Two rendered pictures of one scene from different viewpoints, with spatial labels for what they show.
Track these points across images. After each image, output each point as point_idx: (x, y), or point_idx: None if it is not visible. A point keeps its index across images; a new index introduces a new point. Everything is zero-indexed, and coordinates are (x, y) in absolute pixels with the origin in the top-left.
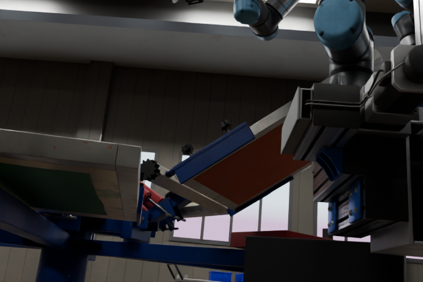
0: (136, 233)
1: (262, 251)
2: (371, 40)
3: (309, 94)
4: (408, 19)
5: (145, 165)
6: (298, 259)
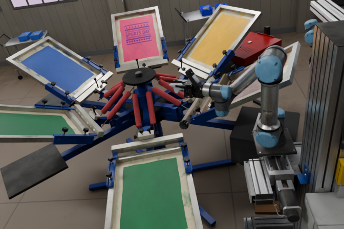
0: (178, 115)
1: (237, 143)
2: (283, 118)
3: (254, 197)
4: None
5: (182, 124)
6: (252, 146)
